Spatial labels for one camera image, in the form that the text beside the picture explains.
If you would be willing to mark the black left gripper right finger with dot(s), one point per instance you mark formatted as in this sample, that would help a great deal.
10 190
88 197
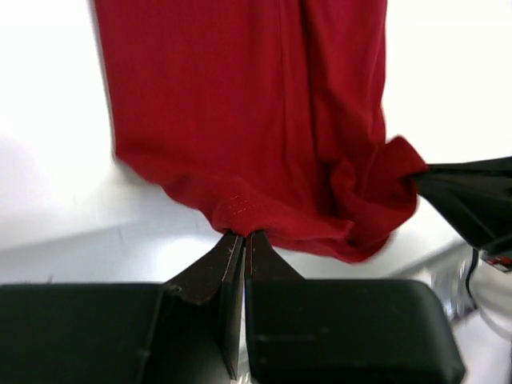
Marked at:
301 330

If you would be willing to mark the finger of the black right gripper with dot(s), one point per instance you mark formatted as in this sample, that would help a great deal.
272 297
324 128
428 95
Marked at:
475 199

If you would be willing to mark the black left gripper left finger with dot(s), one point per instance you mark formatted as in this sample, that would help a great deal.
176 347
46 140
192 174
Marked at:
185 330

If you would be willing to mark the red garment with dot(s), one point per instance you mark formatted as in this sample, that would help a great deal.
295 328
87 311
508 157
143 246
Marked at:
263 115

